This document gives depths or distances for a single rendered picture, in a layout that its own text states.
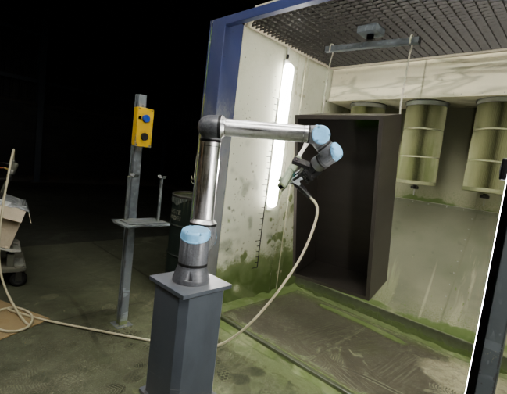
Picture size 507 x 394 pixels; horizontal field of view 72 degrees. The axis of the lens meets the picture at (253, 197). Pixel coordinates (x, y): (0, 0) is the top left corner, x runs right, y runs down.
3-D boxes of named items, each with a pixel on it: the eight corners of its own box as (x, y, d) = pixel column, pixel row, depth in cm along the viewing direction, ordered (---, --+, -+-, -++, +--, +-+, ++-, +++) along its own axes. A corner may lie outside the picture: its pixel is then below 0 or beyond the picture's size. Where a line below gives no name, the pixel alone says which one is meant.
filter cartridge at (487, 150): (512, 209, 283) (532, 105, 277) (510, 209, 254) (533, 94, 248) (460, 202, 305) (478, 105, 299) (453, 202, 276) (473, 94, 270)
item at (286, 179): (306, 208, 202) (279, 180, 198) (301, 211, 206) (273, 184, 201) (328, 162, 235) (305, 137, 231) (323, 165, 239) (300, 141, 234)
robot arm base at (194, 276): (186, 289, 168) (188, 269, 167) (165, 277, 181) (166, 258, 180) (216, 282, 182) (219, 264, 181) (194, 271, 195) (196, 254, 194)
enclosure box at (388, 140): (315, 259, 296) (319, 113, 266) (387, 281, 259) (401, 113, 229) (292, 275, 270) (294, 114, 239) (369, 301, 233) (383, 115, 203)
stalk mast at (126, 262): (123, 321, 260) (143, 95, 244) (127, 324, 256) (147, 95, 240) (116, 323, 256) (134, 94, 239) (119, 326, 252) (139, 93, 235)
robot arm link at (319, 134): (193, 111, 172) (333, 123, 168) (198, 115, 184) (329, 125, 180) (191, 135, 173) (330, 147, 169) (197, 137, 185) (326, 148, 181)
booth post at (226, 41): (180, 312, 286) (210, 20, 263) (198, 307, 299) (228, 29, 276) (193, 320, 274) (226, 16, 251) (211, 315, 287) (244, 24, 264)
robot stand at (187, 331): (169, 425, 167) (183, 295, 160) (138, 391, 188) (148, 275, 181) (219, 399, 189) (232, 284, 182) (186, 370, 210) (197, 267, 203)
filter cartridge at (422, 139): (408, 196, 298) (424, 96, 290) (383, 191, 333) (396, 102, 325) (444, 199, 307) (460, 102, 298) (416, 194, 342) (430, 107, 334)
